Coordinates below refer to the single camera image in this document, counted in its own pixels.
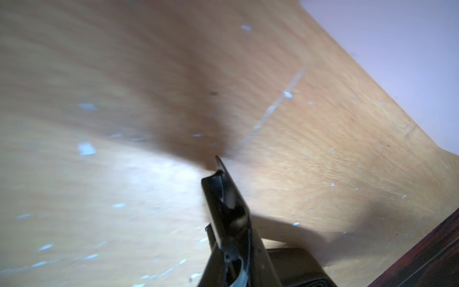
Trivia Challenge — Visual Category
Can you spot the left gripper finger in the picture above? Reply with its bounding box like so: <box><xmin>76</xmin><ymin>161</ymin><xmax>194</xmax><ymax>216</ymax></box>
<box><xmin>199</xmin><ymin>157</ymin><xmax>281</xmax><ymax>287</ymax></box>

